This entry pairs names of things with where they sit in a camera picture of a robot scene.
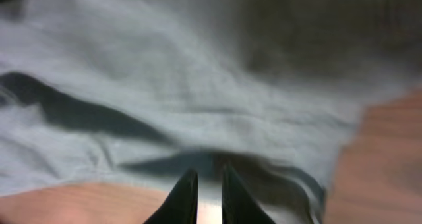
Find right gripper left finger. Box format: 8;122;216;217
144;169;198;224

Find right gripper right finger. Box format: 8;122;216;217
222;165;275;224

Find grey shorts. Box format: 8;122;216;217
1;0;421;223

